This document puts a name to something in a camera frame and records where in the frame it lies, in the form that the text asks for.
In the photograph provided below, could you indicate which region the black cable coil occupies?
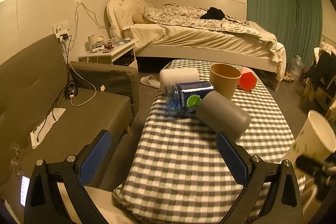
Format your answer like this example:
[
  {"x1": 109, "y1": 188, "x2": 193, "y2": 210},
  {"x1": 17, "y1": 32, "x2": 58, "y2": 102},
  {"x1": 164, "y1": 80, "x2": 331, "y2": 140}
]
[{"x1": 64, "y1": 83, "x2": 79, "y2": 100}]

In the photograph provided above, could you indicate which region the black garment on bed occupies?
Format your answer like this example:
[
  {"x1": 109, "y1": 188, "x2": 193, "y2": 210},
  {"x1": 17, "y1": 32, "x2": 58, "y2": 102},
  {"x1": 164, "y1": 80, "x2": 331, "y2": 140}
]
[{"x1": 201, "y1": 7, "x2": 225, "y2": 20}]

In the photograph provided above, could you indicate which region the dark grey sofa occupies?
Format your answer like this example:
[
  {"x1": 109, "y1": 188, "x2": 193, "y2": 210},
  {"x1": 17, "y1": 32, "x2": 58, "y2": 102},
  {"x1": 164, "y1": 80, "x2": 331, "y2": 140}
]
[{"x1": 1, "y1": 35, "x2": 139, "y2": 184}]

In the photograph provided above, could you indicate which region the white paper cup green print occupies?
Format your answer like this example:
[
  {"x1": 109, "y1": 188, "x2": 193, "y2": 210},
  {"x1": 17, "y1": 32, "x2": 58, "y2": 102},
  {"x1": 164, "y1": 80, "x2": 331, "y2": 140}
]
[{"x1": 284, "y1": 110, "x2": 335, "y2": 165}]

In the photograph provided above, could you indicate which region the grey cylindrical cup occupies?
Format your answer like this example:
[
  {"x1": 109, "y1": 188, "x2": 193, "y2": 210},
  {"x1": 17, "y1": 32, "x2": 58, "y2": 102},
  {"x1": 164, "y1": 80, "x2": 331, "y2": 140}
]
[{"x1": 196, "y1": 91, "x2": 251, "y2": 141}]

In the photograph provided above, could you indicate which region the patterned duvet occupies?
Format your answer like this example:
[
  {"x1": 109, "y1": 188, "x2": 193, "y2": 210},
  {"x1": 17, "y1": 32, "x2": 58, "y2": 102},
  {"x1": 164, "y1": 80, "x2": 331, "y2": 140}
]
[{"x1": 144, "y1": 3, "x2": 260, "y2": 38}]

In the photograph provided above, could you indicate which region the white bedside table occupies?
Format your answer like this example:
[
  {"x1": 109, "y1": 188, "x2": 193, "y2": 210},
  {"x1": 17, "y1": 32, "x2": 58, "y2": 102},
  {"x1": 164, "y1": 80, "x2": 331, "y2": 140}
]
[{"x1": 78, "y1": 39, "x2": 138, "y2": 69}]

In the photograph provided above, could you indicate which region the white charging cable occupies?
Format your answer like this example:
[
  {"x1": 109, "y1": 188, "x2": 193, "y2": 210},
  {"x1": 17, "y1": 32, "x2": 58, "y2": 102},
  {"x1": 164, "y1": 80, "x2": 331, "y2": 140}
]
[{"x1": 68, "y1": 61, "x2": 98, "y2": 107}]

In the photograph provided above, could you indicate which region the cream bed sheet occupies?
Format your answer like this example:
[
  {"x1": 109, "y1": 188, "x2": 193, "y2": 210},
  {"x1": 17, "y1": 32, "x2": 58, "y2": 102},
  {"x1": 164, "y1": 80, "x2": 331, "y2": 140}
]
[{"x1": 130, "y1": 22, "x2": 286, "y2": 81}]

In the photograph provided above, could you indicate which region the brown kraft paper cup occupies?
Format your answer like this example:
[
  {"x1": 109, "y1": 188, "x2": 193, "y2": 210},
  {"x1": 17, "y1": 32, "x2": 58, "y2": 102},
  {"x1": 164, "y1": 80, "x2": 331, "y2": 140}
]
[{"x1": 210, "y1": 63, "x2": 242, "y2": 100}]

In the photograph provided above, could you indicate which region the clear bottle on nightstand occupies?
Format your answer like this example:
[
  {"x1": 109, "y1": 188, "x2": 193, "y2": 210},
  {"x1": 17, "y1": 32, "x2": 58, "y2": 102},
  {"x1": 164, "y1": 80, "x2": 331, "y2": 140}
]
[{"x1": 110, "y1": 23, "x2": 119, "y2": 47}]

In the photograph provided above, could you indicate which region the wooden chair with clothes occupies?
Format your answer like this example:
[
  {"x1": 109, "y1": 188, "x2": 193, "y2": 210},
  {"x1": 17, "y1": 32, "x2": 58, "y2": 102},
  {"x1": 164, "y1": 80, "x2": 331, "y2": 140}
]
[{"x1": 303, "y1": 42, "x2": 335, "y2": 111}]

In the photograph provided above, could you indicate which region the wall power socket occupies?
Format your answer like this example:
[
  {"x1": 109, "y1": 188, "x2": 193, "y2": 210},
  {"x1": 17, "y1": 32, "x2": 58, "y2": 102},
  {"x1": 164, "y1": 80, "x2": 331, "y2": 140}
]
[{"x1": 52, "y1": 20, "x2": 70, "y2": 42}]

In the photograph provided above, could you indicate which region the green curtain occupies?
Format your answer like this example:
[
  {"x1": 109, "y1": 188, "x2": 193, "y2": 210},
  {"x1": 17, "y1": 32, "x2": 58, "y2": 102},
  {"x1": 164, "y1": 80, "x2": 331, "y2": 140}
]
[{"x1": 247, "y1": 0, "x2": 322, "y2": 67}]

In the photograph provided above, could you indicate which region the red hexagonal cup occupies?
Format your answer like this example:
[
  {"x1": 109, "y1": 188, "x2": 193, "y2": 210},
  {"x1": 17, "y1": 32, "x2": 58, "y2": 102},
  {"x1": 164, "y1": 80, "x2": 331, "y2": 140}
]
[{"x1": 238, "y1": 67, "x2": 257, "y2": 91}]

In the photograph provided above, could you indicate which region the clear water jug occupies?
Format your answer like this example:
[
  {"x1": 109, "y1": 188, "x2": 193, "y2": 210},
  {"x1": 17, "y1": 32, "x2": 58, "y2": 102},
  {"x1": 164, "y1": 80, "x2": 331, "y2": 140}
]
[{"x1": 289, "y1": 55, "x2": 303, "y2": 79}]

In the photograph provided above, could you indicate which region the white slipper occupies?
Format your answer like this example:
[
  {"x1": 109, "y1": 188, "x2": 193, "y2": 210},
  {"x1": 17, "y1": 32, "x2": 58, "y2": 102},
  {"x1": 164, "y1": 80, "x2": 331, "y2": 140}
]
[{"x1": 140, "y1": 75, "x2": 160, "y2": 89}]

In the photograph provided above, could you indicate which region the white cylindrical cup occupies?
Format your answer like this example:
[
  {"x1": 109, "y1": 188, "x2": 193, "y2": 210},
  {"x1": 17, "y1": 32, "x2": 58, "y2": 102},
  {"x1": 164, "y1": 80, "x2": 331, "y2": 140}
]
[{"x1": 159, "y1": 68, "x2": 200, "y2": 94}]

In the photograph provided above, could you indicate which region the white power strip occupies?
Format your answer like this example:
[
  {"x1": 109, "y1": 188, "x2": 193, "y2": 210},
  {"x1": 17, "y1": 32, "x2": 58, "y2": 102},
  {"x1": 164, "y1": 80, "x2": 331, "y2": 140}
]
[{"x1": 30, "y1": 107, "x2": 66, "y2": 149}]

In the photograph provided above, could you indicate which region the grey white checkered tablecloth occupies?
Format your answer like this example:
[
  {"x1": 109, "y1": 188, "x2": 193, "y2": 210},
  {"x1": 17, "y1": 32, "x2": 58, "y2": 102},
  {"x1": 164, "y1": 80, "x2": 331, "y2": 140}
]
[{"x1": 113, "y1": 58, "x2": 306, "y2": 224}]

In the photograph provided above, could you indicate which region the white bed frame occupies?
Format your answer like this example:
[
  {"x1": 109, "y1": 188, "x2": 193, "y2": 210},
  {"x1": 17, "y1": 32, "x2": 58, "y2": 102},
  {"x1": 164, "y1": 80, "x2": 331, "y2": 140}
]
[{"x1": 106, "y1": 0, "x2": 286, "y2": 90}]

